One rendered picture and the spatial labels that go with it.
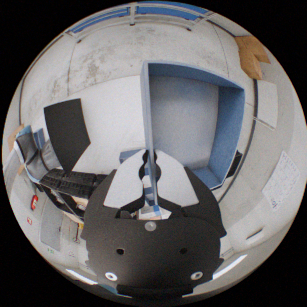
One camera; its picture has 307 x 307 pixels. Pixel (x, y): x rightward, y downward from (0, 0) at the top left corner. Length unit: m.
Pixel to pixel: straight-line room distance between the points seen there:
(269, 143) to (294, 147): 0.90
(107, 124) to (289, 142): 2.82
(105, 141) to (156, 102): 0.48
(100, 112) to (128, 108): 0.15
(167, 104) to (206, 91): 0.08
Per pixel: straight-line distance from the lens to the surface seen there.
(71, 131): 0.49
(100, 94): 0.56
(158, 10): 1.58
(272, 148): 2.66
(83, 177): 0.77
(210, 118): 0.21
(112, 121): 0.55
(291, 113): 2.64
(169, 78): 0.17
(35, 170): 0.53
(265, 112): 2.61
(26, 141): 0.49
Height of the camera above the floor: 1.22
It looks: 57 degrees down
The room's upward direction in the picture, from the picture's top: 163 degrees clockwise
